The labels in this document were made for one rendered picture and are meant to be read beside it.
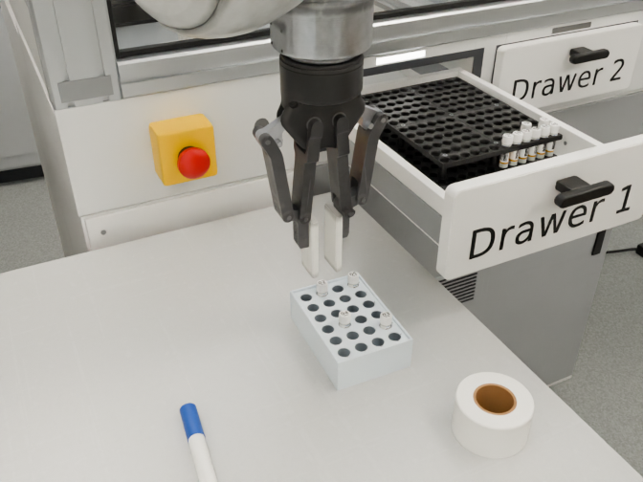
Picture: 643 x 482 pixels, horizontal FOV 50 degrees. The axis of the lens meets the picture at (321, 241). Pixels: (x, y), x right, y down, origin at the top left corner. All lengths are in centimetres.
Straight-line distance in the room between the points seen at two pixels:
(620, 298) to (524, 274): 81
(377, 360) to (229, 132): 39
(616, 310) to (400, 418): 153
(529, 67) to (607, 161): 36
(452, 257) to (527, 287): 73
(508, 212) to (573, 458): 25
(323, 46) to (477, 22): 53
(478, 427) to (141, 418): 31
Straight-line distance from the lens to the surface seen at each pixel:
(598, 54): 119
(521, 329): 153
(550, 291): 152
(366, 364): 70
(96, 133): 89
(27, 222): 257
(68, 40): 85
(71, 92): 87
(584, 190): 77
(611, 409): 185
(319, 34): 58
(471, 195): 71
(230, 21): 40
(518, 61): 113
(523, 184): 75
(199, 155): 85
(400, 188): 82
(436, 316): 80
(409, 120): 91
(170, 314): 81
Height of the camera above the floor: 127
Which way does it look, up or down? 34 degrees down
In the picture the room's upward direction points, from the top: straight up
